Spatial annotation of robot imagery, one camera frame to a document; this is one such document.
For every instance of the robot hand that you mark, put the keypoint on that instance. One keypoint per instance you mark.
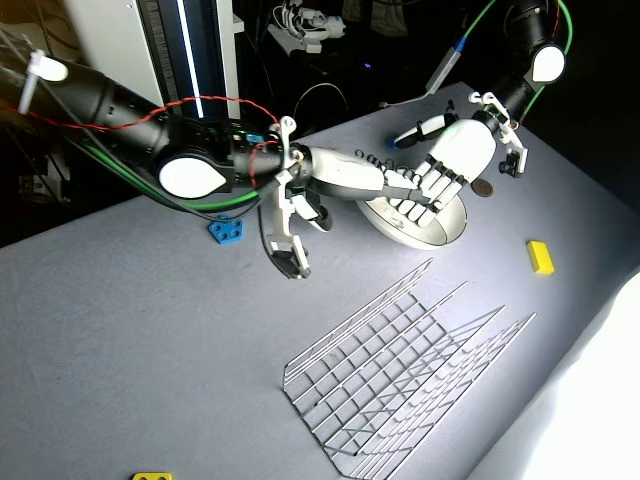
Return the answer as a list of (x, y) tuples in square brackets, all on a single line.
[(345, 172), (465, 150)]

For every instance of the white round plate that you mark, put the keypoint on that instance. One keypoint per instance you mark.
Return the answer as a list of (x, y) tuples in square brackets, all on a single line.
[(435, 232), (380, 227)]

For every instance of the brown sandwich cookie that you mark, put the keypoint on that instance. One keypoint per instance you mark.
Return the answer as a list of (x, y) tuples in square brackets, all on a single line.
[(482, 188)]

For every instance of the small blue round piece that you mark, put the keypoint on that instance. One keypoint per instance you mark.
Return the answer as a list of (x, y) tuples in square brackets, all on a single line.
[(393, 144)]

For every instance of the yellow rectangular block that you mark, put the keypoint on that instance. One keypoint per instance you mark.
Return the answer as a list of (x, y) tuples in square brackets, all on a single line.
[(540, 257)]

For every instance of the blue pentagon block with holes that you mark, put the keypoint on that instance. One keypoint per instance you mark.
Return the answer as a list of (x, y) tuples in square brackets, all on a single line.
[(220, 231)]

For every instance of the grey table cloth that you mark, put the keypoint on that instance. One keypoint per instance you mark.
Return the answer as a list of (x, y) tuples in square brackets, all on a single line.
[(125, 325)]

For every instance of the yellow block with holes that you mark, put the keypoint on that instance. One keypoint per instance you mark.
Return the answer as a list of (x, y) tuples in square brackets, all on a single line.
[(145, 476)]

